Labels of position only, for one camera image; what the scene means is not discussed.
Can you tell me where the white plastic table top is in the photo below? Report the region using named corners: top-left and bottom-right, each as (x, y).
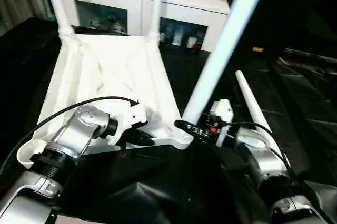
top-left (17, 31), bottom-right (195, 170)

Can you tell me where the white plastic table leg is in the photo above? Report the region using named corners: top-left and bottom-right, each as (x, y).
top-left (43, 0), bottom-right (77, 42)
top-left (181, 0), bottom-right (273, 130)
top-left (234, 70), bottom-right (286, 157)
top-left (148, 0), bottom-right (165, 44)

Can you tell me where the black work mat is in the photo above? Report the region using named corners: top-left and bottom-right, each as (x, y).
top-left (0, 16), bottom-right (337, 224)

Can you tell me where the white glass-door cabinet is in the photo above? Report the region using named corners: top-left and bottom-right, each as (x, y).
top-left (55, 0), bottom-right (231, 53)

